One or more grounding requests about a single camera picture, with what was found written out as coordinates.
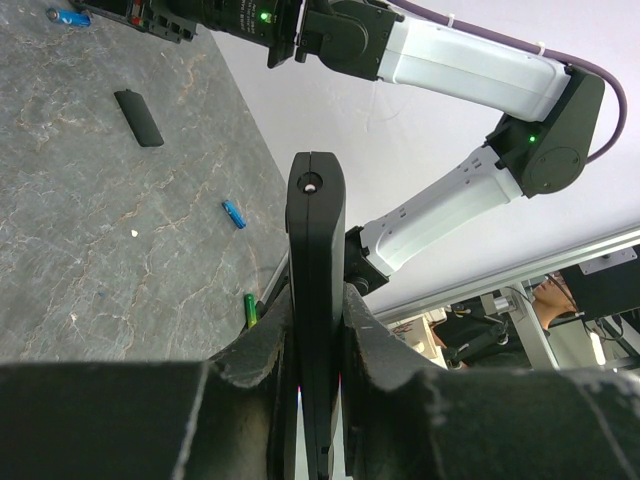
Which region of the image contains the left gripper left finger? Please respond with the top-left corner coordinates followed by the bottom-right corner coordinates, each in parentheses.
top-left (1, 292), bottom-right (295, 479)

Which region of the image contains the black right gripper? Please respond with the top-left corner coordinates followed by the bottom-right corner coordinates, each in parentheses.
top-left (69, 0), bottom-right (201, 45)

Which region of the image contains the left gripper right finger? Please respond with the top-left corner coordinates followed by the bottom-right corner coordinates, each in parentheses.
top-left (341, 286), bottom-right (639, 479)

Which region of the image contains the black battery cover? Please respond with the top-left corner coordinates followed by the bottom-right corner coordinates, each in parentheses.
top-left (114, 89), bottom-right (164, 148)

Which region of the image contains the black remote control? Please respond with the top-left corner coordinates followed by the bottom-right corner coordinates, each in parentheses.
top-left (286, 152), bottom-right (346, 479)

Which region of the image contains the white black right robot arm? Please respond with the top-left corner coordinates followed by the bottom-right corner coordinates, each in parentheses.
top-left (78, 1), bottom-right (609, 294)

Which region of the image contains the person in background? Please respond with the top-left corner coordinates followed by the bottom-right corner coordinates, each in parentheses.
top-left (431, 273), bottom-right (578, 368)

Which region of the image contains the blue battery near bowl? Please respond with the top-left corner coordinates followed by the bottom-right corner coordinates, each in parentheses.
top-left (46, 7), bottom-right (91, 28)

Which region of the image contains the green yellow battery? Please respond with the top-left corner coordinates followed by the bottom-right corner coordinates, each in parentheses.
top-left (244, 293), bottom-right (258, 329)

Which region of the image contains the blue battery right side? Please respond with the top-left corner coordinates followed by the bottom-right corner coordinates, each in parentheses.
top-left (221, 200), bottom-right (246, 230)

